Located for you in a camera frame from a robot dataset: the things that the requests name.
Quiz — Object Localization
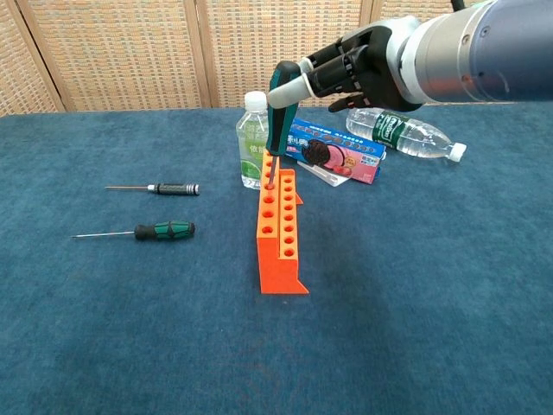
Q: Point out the black precision screwdriver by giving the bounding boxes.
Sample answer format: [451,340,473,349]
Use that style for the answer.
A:
[105,182,201,197]

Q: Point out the white flat packet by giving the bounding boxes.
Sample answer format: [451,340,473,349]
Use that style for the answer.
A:
[307,163,351,188]

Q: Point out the small green black screwdriver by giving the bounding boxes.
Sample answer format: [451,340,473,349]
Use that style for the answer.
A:
[71,220,196,242]

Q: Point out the clear water bottle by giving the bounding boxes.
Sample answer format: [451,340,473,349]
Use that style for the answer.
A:
[346,105,468,164]

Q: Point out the blue table mat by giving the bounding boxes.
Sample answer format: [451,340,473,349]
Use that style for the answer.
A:
[0,101,553,415]

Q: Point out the small green label bottle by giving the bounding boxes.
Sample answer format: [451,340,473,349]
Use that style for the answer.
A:
[235,91,270,190]

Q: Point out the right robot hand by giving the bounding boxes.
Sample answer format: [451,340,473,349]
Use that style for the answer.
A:
[265,16,427,114]

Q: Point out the blue toothpaste box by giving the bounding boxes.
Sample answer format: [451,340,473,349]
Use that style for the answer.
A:
[283,118,387,186]

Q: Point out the large teal handled screwdriver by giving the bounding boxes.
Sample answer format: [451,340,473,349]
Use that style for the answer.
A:
[264,60,306,191]

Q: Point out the orange test tube rack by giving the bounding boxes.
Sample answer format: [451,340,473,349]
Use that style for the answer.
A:
[255,151,310,296]

